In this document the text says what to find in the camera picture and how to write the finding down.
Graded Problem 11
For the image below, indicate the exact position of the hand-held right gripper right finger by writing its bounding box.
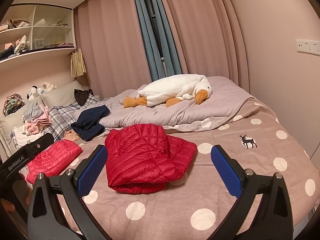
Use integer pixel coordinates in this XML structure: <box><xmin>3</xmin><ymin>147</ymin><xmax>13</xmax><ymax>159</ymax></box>
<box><xmin>211</xmin><ymin>144</ymin><xmax>293</xmax><ymax>240</ymax></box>

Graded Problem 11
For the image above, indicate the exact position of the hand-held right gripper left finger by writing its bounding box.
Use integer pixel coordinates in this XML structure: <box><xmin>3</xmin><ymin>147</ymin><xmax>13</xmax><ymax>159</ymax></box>
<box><xmin>27</xmin><ymin>144</ymin><xmax>108</xmax><ymax>240</ymax></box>

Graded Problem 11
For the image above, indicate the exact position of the red down jacket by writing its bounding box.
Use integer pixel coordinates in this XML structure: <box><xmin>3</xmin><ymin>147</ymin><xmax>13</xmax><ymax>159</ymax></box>
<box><xmin>26</xmin><ymin>140</ymin><xmax>83</xmax><ymax>185</ymax></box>
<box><xmin>104</xmin><ymin>123</ymin><xmax>198</xmax><ymax>195</ymax></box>

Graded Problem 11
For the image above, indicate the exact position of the mixed small clothes pile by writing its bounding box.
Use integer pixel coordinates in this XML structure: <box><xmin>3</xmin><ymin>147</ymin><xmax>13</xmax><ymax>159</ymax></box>
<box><xmin>0</xmin><ymin>35</ymin><xmax>30</xmax><ymax>60</ymax></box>

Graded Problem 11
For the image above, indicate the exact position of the person's left hand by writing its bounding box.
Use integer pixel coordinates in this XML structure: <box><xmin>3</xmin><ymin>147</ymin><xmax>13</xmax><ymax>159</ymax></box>
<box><xmin>0</xmin><ymin>197</ymin><xmax>17</xmax><ymax>213</ymax></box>

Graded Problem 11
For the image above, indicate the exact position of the white garment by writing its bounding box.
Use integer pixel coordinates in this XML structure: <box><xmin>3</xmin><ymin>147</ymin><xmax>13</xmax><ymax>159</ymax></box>
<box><xmin>14</xmin><ymin>126</ymin><xmax>44</xmax><ymax>147</ymax></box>

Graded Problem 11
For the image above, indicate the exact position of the beige headboard cushion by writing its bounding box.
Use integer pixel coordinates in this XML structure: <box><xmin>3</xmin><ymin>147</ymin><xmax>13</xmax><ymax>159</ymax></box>
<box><xmin>40</xmin><ymin>80</ymin><xmax>84</xmax><ymax>108</ymax></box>
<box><xmin>0</xmin><ymin>100</ymin><xmax>45</xmax><ymax>140</ymax></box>

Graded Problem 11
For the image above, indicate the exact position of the peach cloth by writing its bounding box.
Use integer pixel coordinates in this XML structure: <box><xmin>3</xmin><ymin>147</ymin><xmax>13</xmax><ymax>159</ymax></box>
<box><xmin>64</xmin><ymin>129</ymin><xmax>82</xmax><ymax>142</ymax></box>

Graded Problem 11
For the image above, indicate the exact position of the grey garment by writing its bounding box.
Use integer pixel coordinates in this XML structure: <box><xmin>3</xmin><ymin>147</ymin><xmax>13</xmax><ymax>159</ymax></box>
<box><xmin>22</xmin><ymin>103</ymin><xmax>43</xmax><ymax>120</ymax></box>

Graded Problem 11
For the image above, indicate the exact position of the navy garment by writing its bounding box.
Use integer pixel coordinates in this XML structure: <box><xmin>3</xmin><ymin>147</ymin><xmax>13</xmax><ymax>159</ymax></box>
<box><xmin>71</xmin><ymin>105</ymin><xmax>110</xmax><ymax>142</ymax></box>

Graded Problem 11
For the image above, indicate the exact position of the plaid grey shirt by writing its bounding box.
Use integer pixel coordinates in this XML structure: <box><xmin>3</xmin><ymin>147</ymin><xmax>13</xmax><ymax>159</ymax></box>
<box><xmin>10</xmin><ymin>105</ymin><xmax>83</xmax><ymax>153</ymax></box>

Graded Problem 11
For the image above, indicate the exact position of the floral cloth bundle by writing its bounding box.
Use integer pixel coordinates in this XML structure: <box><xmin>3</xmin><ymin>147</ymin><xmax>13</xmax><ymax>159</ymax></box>
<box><xmin>2</xmin><ymin>93</ymin><xmax>25</xmax><ymax>117</ymax></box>

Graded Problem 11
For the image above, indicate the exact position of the polka-dot bed sheet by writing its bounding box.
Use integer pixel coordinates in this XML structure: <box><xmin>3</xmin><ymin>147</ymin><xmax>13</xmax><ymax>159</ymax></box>
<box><xmin>25</xmin><ymin>97</ymin><xmax>319</xmax><ymax>240</ymax></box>

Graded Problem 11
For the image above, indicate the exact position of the black and white plush dog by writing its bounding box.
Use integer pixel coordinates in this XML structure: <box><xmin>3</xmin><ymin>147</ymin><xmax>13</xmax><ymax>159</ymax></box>
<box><xmin>27</xmin><ymin>86</ymin><xmax>40</xmax><ymax>102</ymax></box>

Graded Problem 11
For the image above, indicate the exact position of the grey duvet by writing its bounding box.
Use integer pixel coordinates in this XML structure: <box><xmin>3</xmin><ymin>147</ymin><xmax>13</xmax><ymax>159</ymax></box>
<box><xmin>99</xmin><ymin>76</ymin><xmax>255</xmax><ymax>133</ymax></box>

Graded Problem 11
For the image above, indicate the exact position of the white plush bear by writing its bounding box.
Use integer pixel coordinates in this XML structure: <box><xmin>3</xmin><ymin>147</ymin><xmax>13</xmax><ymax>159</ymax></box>
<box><xmin>40</xmin><ymin>83</ymin><xmax>57</xmax><ymax>93</ymax></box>

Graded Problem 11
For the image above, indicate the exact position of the plaid pillow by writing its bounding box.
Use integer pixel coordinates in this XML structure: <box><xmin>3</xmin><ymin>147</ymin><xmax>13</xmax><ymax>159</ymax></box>
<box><xmin>82</xmin><ymin>94</ymin><xmax>110</xmax><ymax>108</ymax></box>

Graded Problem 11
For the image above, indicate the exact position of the black garment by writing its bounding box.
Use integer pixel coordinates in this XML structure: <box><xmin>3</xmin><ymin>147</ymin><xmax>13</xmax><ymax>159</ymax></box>
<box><xmin>74</xmin><ymin>89</ymin><xmax>94</xmax><ymax>106</ymax></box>

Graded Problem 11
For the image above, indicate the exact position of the white goose plush toy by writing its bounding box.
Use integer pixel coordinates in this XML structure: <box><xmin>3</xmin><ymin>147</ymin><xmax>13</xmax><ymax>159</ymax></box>
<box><xmin>123</xmin><ymin>74</ymin><xmax>212</xmax><ymax>108</ymax></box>

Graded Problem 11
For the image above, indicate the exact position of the pink curtain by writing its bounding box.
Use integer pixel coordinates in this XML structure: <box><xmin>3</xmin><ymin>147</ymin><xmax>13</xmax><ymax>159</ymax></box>
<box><xmin>155</xmin><ymin>0</ymin><xmax>253</xmax><ymax>94</ymax></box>
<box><xmin>74</xmin><ymin>0</ymin><xmax>153</xmax><ymax>99</ymax></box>

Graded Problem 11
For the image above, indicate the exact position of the blue curtain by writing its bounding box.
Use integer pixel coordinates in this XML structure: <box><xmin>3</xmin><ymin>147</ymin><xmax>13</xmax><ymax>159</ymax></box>
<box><xmin>131</xmin><ymin>0</ymin><xmax>167</xmax><ymax>80</ymax></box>
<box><xmin>147</xmin><ymin>0</ymin><xmax>183</xmax><ymax>77</ymax></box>

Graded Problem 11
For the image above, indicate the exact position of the dark window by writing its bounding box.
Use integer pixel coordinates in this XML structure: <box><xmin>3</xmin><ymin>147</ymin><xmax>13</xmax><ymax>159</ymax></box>
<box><xmin>140</xmin><ymin>0</ymin><xmax>165</xmax><ymax>63</ymax></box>

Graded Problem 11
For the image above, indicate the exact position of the white wall shelf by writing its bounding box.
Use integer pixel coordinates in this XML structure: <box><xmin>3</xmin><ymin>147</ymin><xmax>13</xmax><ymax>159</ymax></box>
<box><xmin>0</xmin><ymin>3</ymin><xmax>78</xmax><ymax>64</ymax></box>

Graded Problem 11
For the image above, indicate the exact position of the white wall socket strip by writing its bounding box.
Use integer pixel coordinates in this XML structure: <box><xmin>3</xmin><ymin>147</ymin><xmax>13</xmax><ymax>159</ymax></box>
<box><xmin>296</xmin><ymin>39</ymin><xmax>320</xmax><ymax>55</ymax></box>

